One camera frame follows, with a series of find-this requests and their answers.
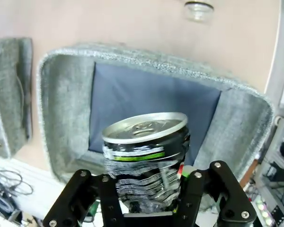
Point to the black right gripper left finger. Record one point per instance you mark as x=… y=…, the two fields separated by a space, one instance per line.
x=85 y=198

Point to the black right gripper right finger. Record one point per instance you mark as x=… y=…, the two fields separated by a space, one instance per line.
x=210 y=194

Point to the crushed black drink can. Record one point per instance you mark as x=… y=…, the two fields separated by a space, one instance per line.
x=145 y=163

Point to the grey felt basket blue bottom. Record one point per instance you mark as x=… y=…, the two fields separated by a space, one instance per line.
x=153 y=111

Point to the white metal shelf rack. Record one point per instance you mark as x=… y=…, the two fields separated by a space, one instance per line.
x=275 y=165

